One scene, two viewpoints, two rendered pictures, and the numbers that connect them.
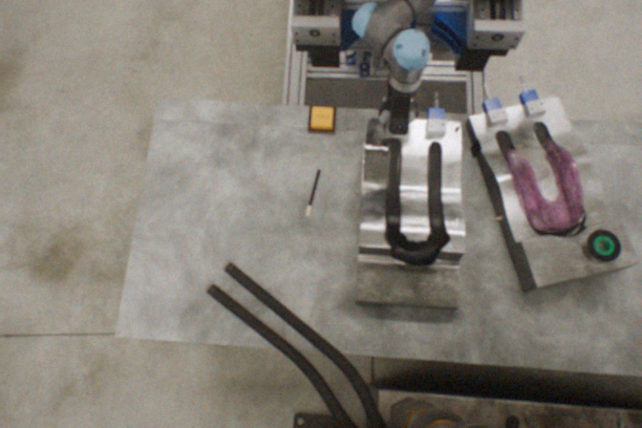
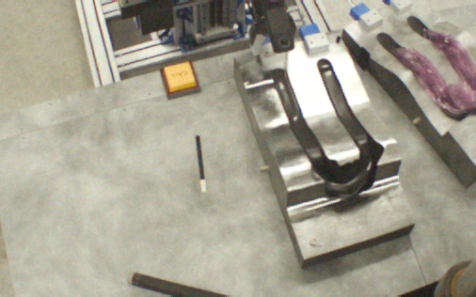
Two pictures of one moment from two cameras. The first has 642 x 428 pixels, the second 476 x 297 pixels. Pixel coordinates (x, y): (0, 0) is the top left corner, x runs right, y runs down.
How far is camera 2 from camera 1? 40 cm
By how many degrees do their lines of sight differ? 15
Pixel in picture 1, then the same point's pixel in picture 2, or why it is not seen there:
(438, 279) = (384, 203)
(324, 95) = not seen: hidden behind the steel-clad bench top
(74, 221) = not seen: outside the picture
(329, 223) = (233, 192)
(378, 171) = (273, 108)
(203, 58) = not seen: outside the picture
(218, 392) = not seen: outside the picture
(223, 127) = (66, 126)
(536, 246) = (462, 131)
